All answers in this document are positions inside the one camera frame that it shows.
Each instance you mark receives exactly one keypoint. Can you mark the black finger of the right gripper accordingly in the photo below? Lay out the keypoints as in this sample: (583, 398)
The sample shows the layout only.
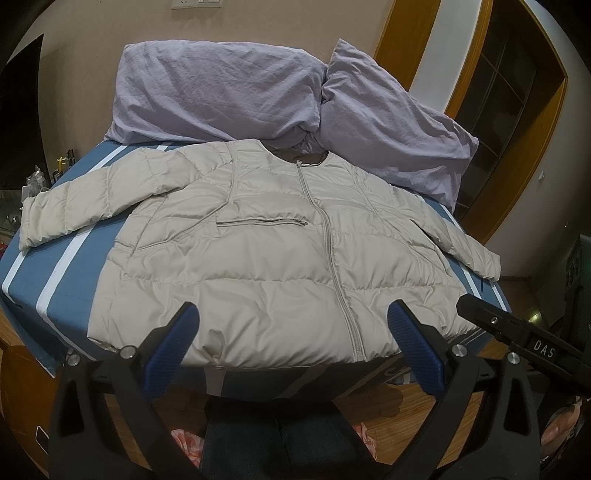
(543, 350)

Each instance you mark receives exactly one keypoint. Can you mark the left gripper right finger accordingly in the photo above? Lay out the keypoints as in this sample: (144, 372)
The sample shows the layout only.
(504, 442)

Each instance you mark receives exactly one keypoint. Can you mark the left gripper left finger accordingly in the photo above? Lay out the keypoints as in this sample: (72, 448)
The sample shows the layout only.
(84, 443)

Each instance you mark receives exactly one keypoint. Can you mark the beige puffer jacket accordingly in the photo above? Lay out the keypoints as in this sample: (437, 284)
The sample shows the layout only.
(290, 265)

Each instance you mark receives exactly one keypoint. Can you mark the person's right hand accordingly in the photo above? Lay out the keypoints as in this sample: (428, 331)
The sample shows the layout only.
(559, 429)

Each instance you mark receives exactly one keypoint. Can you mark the pink floral slipper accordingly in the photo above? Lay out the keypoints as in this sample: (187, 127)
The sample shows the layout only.
(191, 444)

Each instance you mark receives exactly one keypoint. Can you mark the blue white striped bed sheet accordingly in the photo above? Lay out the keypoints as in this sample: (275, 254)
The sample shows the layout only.
(47, 295)

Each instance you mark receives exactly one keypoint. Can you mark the cluttered bedside table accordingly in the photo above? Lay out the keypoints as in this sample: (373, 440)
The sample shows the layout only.
(23, 177)

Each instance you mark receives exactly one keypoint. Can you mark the right lavender pillow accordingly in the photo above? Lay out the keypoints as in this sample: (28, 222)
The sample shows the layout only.
(371, 120)

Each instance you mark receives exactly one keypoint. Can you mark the lavender pillow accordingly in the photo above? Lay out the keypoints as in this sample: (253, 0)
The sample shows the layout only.
(371, 120)
(201, 91)

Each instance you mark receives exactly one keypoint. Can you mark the left lavender pillow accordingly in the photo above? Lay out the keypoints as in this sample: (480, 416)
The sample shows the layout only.
(201, 91)

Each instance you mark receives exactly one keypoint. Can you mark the wooden door frame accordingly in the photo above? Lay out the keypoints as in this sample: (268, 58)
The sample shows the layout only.
(490, 66)

